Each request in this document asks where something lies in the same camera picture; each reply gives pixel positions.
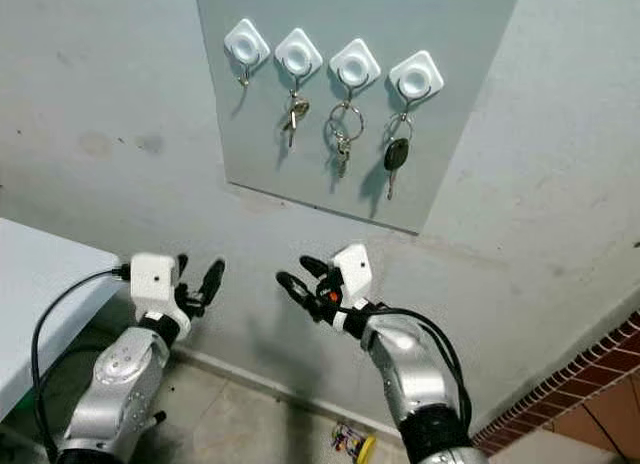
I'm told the silver key with ring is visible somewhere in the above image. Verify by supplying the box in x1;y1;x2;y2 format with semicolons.
285;89;311;148

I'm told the black head car key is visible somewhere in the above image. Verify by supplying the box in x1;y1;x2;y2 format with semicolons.
383;112;411;200

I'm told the white plastic folding table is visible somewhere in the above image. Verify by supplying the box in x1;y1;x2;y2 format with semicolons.
0;217;126;422

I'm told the red brick ledge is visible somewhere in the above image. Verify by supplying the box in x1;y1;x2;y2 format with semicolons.
472;312;640;455

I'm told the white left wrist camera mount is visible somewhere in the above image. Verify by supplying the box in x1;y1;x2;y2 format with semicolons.
129;251;187;335

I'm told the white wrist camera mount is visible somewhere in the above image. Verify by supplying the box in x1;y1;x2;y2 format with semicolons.
129;251;187;335
334;243;374;310

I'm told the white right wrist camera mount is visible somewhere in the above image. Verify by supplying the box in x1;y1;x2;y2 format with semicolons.
334;243;374;310

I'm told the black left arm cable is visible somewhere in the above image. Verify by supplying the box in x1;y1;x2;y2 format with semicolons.
30;267;133;460

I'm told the large key ring with keys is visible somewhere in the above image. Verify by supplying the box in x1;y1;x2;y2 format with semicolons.
326;101;364;177

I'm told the white square wall hook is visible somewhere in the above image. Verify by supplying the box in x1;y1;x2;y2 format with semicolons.
389;50;445;113
224;18;272;85
329;38;382;97
274;27;324;87

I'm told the grey wall panel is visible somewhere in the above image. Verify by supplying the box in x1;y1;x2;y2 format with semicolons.
193;0;524;235

